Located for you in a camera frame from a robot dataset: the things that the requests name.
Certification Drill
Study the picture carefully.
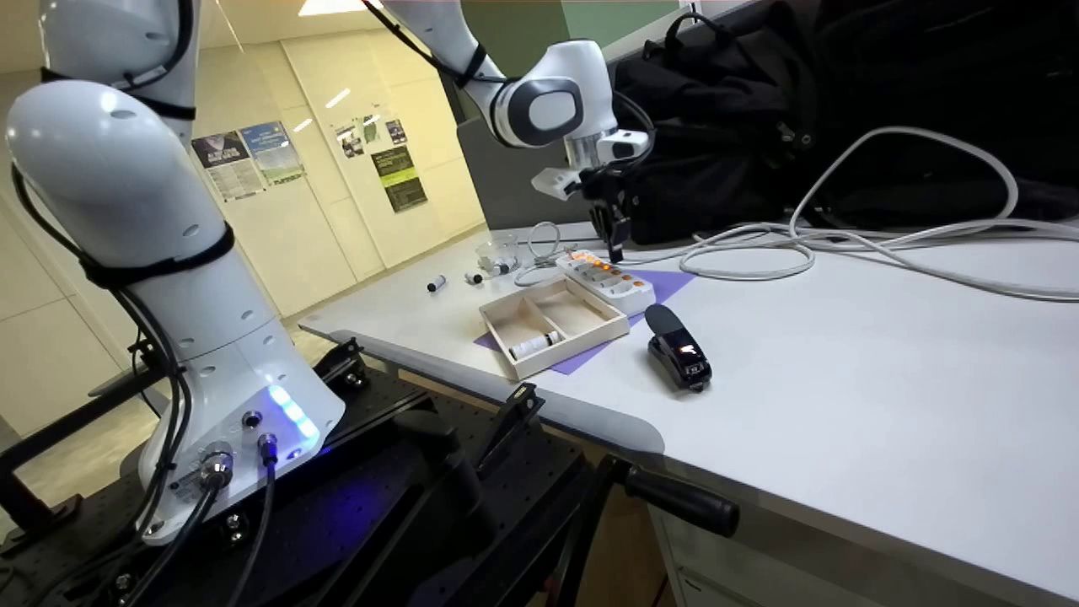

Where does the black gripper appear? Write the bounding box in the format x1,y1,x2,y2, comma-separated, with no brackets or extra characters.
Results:
577,161,649,266

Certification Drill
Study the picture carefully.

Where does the purple paper sheet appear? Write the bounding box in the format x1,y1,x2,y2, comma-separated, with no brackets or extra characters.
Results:
472,266,702,378

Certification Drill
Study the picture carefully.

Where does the light wooden divided tray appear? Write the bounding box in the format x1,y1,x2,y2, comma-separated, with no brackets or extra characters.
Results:
475,273,633,383

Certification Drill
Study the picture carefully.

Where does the black stapler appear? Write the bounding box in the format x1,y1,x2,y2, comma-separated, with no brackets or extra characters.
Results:
641,302,713,394

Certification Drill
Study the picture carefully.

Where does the black fabric bag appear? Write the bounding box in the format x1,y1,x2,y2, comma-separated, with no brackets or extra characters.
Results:
609,0,1079,250

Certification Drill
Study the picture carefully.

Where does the black robot mounting cart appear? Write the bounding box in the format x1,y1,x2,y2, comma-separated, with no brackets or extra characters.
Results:
0,336,633,607

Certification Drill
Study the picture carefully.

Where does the white under-table cabinet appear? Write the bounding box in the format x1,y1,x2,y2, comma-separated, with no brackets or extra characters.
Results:
645,499,1048,607

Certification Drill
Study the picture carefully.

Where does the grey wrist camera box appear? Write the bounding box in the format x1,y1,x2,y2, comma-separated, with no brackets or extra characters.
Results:
529,165,590,206

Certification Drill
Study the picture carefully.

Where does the white power strip cord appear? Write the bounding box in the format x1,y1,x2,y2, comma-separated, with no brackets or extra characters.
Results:
628,217,1079,307

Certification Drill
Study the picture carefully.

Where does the green black wall poster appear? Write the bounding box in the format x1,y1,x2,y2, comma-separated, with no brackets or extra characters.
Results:
366,143,430,221

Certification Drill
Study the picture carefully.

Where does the black clamp handle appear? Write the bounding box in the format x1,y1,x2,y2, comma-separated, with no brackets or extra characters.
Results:
620,463,745,539

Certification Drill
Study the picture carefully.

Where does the small photo wall poster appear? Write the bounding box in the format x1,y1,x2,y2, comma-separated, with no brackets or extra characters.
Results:
331,123,370,165

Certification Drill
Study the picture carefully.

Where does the white looped cable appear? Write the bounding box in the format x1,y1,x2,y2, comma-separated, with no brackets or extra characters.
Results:
784,123,1079,258

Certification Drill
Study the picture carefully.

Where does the blue wall poster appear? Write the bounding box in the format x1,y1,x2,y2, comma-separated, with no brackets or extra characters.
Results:
238,120,306,191

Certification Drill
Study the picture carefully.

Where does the dark wall poster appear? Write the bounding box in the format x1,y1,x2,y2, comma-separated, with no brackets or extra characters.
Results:
187,128,254,173

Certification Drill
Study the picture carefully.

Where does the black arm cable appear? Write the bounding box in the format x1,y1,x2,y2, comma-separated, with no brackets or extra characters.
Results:
6,161,242,538

